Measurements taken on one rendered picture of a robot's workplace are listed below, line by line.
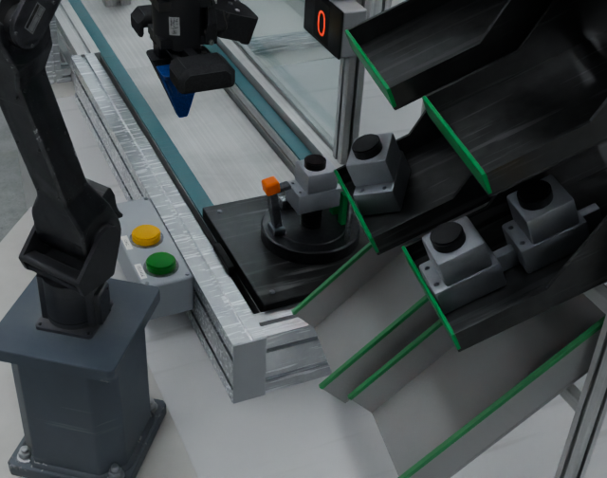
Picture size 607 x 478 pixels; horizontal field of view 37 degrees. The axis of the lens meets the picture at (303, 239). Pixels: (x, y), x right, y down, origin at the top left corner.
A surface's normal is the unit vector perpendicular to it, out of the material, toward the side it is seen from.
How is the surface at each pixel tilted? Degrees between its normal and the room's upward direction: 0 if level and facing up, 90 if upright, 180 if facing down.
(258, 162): 0
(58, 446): 90
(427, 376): 45
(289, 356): 90
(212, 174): 0
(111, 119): 0
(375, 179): 102
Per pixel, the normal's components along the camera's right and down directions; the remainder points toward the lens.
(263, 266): 0.05, -0.81
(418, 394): -0.65, -0.50
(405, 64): -0.36, -0.69
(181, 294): 0.41, 0.54
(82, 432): -0.21, 0.56
